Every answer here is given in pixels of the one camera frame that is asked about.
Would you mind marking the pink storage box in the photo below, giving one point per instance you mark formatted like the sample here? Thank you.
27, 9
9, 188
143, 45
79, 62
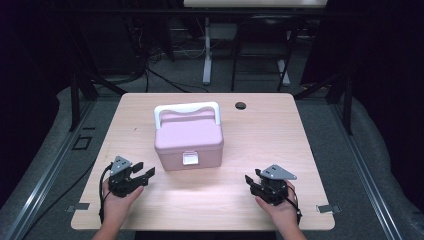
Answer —
188, 140

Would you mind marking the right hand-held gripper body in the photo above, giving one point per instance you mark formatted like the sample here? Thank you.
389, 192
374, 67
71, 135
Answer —
275, 190

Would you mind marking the aluminium floor rail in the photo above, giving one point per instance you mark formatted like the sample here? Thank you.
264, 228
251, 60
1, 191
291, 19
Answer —
366, 180
43, 181

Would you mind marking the black metal frame stand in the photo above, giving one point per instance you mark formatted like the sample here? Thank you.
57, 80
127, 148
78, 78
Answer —
348, 106
74, 100

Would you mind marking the white desk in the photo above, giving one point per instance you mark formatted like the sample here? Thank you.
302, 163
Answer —
207, 66

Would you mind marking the black chair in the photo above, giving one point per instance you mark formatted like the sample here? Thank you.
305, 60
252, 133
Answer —
266, 21

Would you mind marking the black horizontal frame bar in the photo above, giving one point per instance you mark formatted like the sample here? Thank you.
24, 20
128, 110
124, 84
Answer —
133, 11

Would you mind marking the grey tape strip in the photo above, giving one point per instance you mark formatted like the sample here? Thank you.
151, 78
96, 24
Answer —
328, 209
78, 207

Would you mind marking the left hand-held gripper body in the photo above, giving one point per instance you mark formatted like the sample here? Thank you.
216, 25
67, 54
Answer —
120, 181

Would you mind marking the person's left hand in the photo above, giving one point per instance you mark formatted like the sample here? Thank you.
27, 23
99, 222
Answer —
115, 208

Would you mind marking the person's right hand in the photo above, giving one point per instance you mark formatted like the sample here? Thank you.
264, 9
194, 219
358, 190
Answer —
285, 213

